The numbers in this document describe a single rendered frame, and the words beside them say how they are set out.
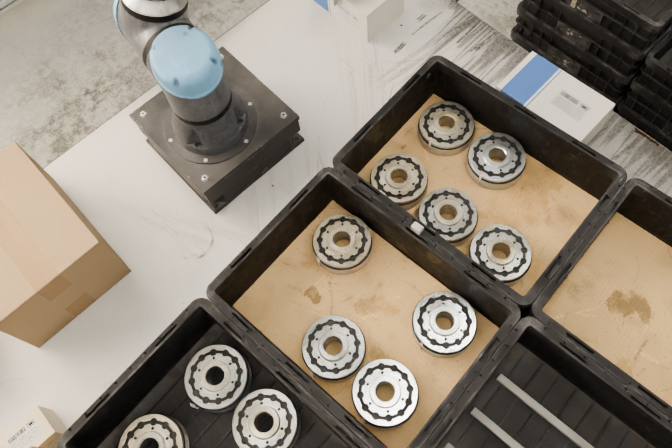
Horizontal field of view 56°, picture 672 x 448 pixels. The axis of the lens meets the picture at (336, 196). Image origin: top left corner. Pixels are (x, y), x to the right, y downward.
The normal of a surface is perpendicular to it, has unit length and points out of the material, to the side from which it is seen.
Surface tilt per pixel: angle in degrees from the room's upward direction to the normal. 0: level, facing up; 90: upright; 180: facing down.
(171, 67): 10
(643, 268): 0
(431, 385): 0
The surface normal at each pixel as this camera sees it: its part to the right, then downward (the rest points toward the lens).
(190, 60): 0.04, -0.33
